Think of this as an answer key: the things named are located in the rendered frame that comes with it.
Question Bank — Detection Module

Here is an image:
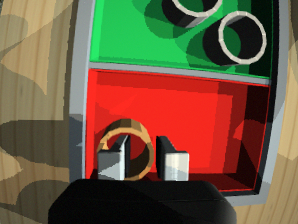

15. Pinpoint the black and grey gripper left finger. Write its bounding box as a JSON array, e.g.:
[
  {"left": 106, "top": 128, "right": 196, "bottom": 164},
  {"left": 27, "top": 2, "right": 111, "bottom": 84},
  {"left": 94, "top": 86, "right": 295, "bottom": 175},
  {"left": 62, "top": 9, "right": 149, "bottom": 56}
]
[{"left": 97, "top": 135, "right": 131, "bottom": 180}]

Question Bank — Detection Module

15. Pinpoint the red and green divided tray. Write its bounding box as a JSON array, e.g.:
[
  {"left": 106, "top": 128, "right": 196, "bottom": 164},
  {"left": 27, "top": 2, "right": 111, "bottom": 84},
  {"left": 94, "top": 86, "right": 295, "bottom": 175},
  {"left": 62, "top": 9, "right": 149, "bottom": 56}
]
[{"left": 69, "top": 0, "right": 289, "bottom": 207}]

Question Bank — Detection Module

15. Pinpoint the tan hollow ring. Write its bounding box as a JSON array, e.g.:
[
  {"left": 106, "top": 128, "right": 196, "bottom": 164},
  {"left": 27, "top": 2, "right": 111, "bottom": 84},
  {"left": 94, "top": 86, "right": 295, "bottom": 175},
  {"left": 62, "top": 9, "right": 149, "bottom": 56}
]
[{"left": 97, "top": 118, "right": 154, "bottom": 180}]

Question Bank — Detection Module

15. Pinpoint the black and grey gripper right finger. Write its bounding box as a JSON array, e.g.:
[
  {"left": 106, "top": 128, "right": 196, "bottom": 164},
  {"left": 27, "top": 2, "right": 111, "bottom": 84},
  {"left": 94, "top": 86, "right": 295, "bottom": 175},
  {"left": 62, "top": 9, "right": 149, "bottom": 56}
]
[{"left": 155, "top": 136, "right": 189, "bottom": 181}]

